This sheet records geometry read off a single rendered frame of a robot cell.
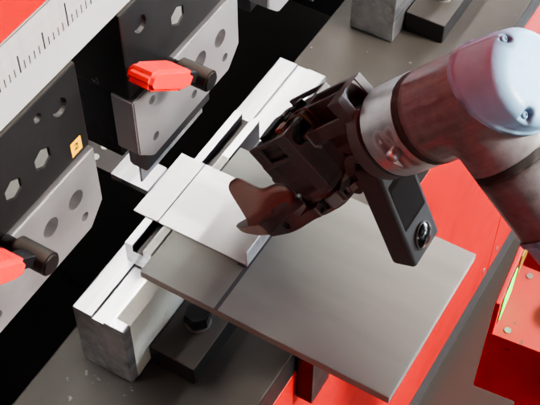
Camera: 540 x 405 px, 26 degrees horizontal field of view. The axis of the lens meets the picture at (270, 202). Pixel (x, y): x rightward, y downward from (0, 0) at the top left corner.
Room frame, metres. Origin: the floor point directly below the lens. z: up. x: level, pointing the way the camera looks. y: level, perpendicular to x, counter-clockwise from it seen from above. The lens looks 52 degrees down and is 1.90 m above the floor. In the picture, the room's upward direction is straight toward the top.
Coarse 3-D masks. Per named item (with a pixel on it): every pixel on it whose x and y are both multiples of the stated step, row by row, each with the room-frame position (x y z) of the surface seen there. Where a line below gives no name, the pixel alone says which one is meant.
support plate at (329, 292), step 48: (192, 240) 0.67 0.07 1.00; (288, 240) 0.67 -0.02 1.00; (336, 240) 0.67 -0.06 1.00; (432, 240) 0.67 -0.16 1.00; (192, 288) 0.61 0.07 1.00; (240, 288) 0.61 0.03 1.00; (288, 288) 0.61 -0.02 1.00; (336, 288) 0.61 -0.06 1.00; (384, 288) 0.61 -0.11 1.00; (432, 288) 0.61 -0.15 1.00; (288, 336) 0.56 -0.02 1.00; (336, 336) 0.56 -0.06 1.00; (384, 336) 0.56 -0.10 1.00; (384, 384) 0.51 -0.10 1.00
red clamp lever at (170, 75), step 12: (156, 60) 0.61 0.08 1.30; (168, 60) 0.65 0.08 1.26; (180, 60) 0.64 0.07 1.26; (192, 60) 0.65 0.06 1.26; (132, 72) 0.58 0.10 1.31; (144, 72) 0.58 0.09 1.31; (156, 72) 0.58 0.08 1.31; (168, 72) 0.59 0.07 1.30; (180, 72) 0.60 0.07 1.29; (192, 72) 0.62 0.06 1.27; (204, 72) 0.63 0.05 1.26; (144, 84) 0.57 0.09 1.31; (156, 84) 0.58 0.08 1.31; (168, 84) 0.59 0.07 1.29; (180, 84) 0.60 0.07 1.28; (192, 84) 0.63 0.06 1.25; (204, 84) 0.62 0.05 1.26
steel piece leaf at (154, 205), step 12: (180, 156) 0.77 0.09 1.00; (180, 168) 0.75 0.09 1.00; (192, 168) 0.75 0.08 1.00; (168, 180) 0.74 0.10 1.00; (180, 180) 0.74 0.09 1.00; (156, 192) 0.72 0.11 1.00; (168, 192) 0.72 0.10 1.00; (180, 192) 0.72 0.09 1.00; (144, 204) 0.71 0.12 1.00; (156, 204) 0.71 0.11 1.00; (168, 204) 0.71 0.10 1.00; (156, 216) 0.69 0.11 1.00
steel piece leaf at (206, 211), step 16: (208, 176) 0.74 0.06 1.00; (224, 176) 0.74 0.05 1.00; (192, 192) 0.72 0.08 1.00; (208, 192) 0.72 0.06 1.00; (224, 192) 0.72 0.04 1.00; (176, 208) 0.70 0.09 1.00; (192, 208) 0.70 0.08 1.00; (208, 208) 0.70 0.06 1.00; (224, 208) 0.70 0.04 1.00; (176, 224) 0.68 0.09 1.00; (192, 224) 0.68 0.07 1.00; (208, 224) 0.68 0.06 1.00; (224, 224) 0.68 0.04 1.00; (208, 240) 0.66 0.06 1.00; (224, 240) 0.66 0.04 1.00; (240, 240) 0.66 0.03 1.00; (256, 240) 0.65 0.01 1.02; (240, 256) 0.65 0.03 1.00
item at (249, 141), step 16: (240, 112) 0.83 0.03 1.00; (224, 128) 0.81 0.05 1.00; (240, 128) 0.82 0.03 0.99; (256, 128) 0.82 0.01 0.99; (208, 144) 0.79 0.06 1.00; (224, 144) 0.80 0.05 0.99; (240, 144) 0.79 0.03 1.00; (208, 160) 0.77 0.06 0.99; (144, 224) 0.69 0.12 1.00; (160, 224) 0.69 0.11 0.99; (128, 240) 0.67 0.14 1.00; (144, 240) 0.67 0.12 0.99; (128, 256) 0.66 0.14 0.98; (144, 256) 0.65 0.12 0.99
